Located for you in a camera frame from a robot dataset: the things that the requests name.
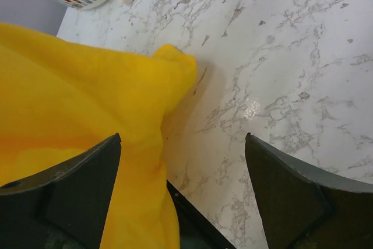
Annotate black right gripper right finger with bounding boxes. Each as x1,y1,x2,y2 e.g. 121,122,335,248
245,134,372,248

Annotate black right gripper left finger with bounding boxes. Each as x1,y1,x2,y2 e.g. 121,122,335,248
1,134,121,248

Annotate yellow shorts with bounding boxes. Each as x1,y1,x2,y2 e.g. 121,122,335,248
1,23,197,248

